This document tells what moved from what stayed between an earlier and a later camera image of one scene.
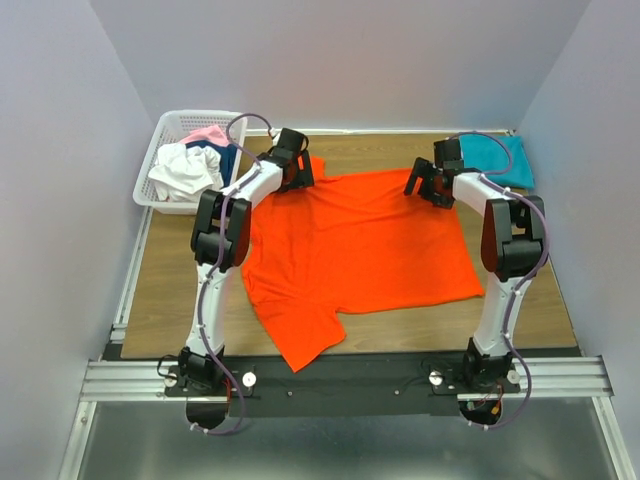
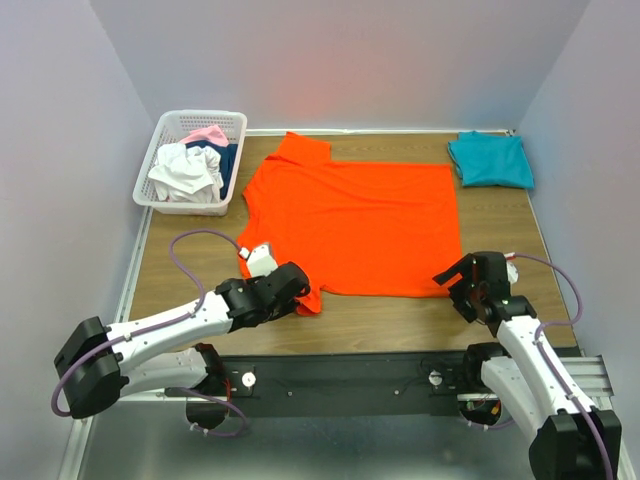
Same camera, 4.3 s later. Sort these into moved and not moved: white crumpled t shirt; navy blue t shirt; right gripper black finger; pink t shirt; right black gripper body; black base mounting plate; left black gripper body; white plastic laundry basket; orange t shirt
Moved: left black gripper body; orange t shirt; right black gripper body; right gripper black finger
Not moved: white plastic laundry basket; white crumpled t shirt; black base mounting plate; navy blue t shirt; pink t shirt
